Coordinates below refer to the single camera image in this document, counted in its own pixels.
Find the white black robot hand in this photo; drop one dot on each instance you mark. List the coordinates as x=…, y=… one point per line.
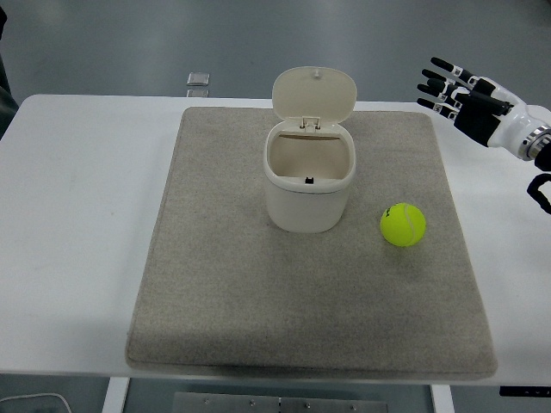
x=512, y=125

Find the yellow tennis ball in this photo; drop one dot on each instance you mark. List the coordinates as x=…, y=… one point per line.
x=402, y=224

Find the cream bin with hinged lid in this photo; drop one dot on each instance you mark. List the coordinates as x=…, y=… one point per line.
x=306, y=206

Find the black table control panel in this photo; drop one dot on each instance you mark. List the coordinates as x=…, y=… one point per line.
x=525, y=391

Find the grey felt mat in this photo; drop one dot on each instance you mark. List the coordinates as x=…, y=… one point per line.
x=301, y=292

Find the white table leg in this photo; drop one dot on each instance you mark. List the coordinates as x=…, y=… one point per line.
x=115, y=396
x=441, y=399

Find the silver floor plate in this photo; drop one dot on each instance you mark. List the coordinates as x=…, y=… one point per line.
x=198, y=79
x=197, y=93

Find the grey metal plate with screws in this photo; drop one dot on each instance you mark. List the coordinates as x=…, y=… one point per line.
x=280, y=404

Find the person's leg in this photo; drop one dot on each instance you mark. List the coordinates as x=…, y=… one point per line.
x=5, y=86

